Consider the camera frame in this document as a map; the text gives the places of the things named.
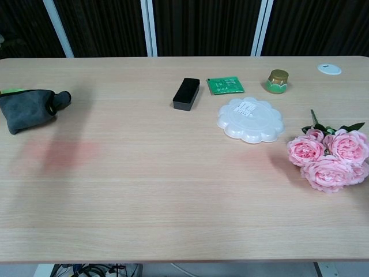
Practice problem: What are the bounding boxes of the grey cloth with green stripe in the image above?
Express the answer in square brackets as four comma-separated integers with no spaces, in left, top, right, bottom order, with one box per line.
[0,87,73,136]

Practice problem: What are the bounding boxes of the black rectangular box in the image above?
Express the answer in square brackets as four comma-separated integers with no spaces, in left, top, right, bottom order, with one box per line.
[172,77,201,111]

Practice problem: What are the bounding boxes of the green foil packet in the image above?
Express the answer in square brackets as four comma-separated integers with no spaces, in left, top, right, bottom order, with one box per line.
[206,76,246,96]

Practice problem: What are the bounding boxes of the white flower-shaped plastic plate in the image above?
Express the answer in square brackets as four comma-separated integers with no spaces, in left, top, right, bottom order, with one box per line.
[216,96,286,144]

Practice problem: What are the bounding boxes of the green jar with gold lid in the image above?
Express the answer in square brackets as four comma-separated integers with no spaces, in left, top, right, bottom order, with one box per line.
[264,69,290,94]

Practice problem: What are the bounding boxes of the dark pleated curtain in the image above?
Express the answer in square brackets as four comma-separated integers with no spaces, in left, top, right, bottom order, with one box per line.
[0,0,369,59]

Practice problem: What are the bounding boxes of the pink artificial rose bouquet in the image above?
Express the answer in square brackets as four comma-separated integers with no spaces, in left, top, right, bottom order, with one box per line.
[286,108,369,194]

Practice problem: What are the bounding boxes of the white upright frame post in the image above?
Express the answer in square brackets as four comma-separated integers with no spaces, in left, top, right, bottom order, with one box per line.
[140,0,159,57]

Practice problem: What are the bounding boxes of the white slanted frame post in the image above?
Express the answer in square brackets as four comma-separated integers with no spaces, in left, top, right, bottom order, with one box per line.
[250,0,274,57]
[42,0,75,58]

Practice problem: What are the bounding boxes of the black cable bundle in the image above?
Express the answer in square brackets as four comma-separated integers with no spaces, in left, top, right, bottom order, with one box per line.
[52,263,142,277]

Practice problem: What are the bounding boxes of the white round cable grommet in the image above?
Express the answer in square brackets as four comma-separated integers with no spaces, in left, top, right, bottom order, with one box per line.
[317,63,342,76]

